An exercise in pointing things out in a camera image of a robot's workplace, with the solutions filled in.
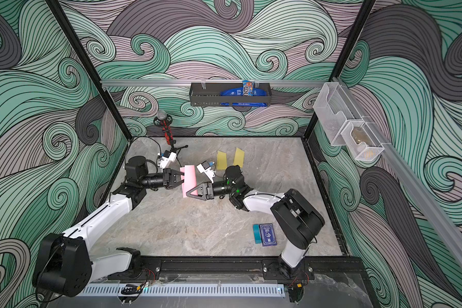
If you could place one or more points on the aluminium rail right wall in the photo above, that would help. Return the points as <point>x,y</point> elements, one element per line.
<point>415,189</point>

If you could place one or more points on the blue snack package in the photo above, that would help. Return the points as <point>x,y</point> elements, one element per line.
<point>247,89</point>

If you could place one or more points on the clear plastic wall bin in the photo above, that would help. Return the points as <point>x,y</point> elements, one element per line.
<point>334,110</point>

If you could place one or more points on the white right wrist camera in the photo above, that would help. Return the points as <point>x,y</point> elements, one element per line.
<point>207,168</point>

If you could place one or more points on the black tripod mic stand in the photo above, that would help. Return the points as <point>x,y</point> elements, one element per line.
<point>177,149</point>

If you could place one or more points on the black vertical frame post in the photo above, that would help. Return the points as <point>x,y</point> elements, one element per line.
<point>76,44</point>
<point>349,17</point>

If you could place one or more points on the teal small card box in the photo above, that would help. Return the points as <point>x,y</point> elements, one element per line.
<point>257,234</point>

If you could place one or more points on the black wall shelf basket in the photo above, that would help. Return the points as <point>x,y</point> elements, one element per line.
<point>209,95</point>

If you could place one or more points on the aluminium rail wall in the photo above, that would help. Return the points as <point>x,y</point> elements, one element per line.
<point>415,189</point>
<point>159,82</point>

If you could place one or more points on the dark blue card deck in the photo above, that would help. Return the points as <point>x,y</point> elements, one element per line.
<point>267,233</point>

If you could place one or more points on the pink square paper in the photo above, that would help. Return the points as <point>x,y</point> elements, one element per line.
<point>189,179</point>

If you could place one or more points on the light yellow square paper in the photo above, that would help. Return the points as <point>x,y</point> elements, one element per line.
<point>221,161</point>

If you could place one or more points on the black vertical frame post right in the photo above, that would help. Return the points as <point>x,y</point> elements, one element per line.
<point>349,17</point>

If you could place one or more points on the small clear bin with items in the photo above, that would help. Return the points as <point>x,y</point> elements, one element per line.
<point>362,143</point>

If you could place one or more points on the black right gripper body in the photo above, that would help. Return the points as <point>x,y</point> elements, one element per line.
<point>212,193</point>

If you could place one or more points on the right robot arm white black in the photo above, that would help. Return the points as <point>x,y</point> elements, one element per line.
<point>299,221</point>

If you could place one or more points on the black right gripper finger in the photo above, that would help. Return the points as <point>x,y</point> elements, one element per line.
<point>197,196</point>
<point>200,189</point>

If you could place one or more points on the aluminium rail back wall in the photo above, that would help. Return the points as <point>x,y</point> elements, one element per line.
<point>159,82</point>

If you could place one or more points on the white perforated cable duct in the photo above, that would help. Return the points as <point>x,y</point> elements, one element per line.
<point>187,290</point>

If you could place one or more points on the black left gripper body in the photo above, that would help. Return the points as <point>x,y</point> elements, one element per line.
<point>166,178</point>

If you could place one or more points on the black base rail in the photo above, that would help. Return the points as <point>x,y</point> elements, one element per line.
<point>269,268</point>

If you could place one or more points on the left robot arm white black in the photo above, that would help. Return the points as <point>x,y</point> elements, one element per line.
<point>65,265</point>

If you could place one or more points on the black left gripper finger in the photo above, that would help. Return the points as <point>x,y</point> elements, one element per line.
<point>175,184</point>
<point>177,173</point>

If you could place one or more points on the black vertical frame post left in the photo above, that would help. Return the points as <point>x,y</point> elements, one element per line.
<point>76,44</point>

